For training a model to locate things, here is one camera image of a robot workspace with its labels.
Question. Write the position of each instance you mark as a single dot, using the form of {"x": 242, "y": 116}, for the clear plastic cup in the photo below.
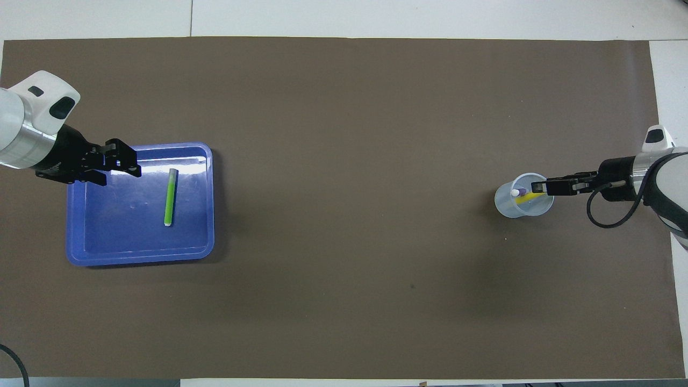
{"x": 510, "y": 207}

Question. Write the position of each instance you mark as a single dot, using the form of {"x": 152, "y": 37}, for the blue plastic tray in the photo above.
{"x": 123, "y": 226}

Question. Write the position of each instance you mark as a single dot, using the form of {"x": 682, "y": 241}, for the green pen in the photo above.
{"x": 170, "y": 199}

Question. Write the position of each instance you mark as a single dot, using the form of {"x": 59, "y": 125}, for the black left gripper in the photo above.
{"x": 70, "y": 156}

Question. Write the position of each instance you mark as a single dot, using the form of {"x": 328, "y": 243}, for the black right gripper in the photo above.
{"x": 618, "y": 177}

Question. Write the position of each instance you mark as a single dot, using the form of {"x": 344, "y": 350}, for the brown table mat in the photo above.
{"x": 344, "y": 215}

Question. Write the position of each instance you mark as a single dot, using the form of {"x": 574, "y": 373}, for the purple pen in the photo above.
{"x": 517, "y": 191}

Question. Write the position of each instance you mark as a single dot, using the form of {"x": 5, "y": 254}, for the yellow pen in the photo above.
{"x": 525, "y": 199}

